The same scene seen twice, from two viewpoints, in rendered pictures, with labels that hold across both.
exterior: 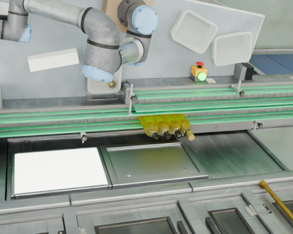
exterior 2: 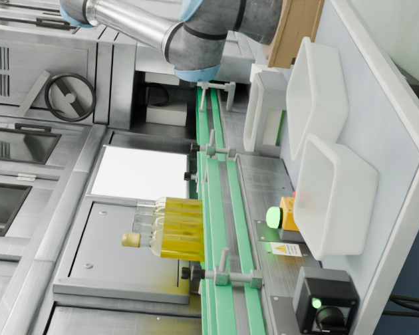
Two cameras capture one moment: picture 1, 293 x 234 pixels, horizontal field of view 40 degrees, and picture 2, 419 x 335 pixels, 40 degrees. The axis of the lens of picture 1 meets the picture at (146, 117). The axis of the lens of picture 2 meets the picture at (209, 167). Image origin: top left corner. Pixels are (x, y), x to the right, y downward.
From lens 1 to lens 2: 257 cm
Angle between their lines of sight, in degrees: 90
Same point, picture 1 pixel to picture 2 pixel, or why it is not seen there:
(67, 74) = not seen: hidden behind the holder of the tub
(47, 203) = (80, 159)
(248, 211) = not seen: outside the picture
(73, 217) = (52, 173)
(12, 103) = (242, 116)
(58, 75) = not seen: hidden behind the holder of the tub
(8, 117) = (212, 117)
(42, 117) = (207, 130)
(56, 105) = (233, 135)
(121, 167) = (126, 212)
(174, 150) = (153, 273)
